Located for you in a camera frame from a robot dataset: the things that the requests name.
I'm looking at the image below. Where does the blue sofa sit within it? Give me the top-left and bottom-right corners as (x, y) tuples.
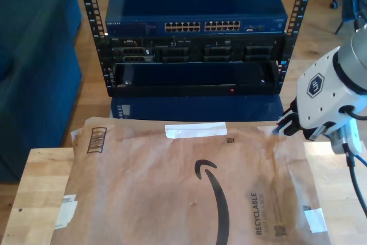
(0, 0), (84, 184)

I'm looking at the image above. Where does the brown paper mailer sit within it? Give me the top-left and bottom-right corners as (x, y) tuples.
(51, 116), (332, 245)

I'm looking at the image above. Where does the dark chair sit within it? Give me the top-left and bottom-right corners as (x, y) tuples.
(334, 0), (367, 71)

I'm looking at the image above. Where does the blue equipment chassis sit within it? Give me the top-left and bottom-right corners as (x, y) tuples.
(110, 95), (287, 122)

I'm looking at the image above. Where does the black rack frame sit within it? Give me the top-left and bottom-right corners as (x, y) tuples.
(75, 0), (316, 98)

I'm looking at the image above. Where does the black camera cable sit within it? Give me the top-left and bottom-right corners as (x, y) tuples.
(341, 143), (367, 219)

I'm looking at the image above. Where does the black rack server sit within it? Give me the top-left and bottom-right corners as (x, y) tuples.
(108, 36), (283, 64)

